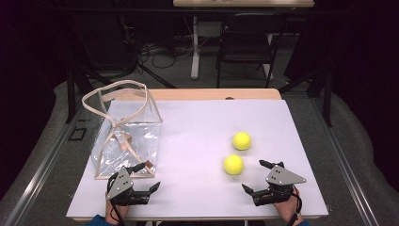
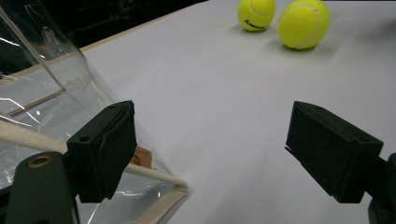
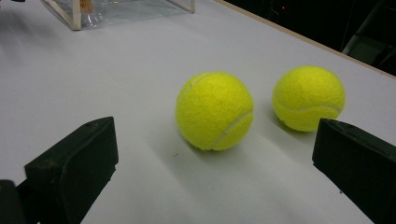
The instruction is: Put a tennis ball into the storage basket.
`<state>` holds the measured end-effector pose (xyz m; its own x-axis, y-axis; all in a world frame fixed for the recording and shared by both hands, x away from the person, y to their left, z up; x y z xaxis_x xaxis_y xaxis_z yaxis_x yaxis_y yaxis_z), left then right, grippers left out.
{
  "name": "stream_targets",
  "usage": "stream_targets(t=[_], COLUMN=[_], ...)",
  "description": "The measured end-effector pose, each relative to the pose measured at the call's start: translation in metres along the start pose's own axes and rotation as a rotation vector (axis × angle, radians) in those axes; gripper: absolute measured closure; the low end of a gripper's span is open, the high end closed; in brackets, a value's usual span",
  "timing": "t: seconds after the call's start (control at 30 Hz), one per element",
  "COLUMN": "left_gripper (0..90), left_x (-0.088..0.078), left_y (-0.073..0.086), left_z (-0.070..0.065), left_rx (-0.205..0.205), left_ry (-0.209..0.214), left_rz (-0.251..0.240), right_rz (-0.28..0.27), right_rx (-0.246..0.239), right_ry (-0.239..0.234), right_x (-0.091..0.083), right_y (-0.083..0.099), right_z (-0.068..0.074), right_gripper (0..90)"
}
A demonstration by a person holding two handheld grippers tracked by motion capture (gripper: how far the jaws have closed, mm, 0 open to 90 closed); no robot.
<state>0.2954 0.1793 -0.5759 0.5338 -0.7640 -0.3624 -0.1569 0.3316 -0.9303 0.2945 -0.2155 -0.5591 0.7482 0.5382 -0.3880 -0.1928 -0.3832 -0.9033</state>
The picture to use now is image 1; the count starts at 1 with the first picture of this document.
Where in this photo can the person's right hand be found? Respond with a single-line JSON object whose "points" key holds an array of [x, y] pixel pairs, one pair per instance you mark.
{"points": [[287, 211]]}

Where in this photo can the black chair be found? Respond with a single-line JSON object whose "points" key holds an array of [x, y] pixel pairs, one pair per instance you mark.
{"points": [[244, 47]]}

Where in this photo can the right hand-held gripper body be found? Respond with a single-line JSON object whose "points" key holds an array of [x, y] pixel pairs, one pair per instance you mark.
{"points": [[284, 178]]}

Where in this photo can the white-legged background desk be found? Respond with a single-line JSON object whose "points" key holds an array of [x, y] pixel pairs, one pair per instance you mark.
{"points": [[195, 62]]}

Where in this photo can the black metal stand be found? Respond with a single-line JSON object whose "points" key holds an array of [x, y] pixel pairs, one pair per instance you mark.
{"points": [[327, 100], [71, 94]]}

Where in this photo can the person's left hand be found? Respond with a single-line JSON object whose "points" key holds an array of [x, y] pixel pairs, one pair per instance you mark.
{"points": [[116, 214]]}

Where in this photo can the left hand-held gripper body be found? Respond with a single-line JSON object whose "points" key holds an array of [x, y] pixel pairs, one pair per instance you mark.
{"points": [[120, 185]]}

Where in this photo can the clear plastic tote bag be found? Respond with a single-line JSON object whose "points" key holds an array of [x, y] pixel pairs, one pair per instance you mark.
{"points": [[109, 157]]}

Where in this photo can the white table mat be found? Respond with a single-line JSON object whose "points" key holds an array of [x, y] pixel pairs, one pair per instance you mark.
{"points": [[194, 141]]}

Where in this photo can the yellow tennis ball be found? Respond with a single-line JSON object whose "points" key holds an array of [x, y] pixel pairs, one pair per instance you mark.
{"points": [[233, 164], [242, 140]]}

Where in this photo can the aluminium floor rail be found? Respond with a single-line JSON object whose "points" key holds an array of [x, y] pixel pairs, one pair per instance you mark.
{"points": [[348, 175], [34, 185]]}

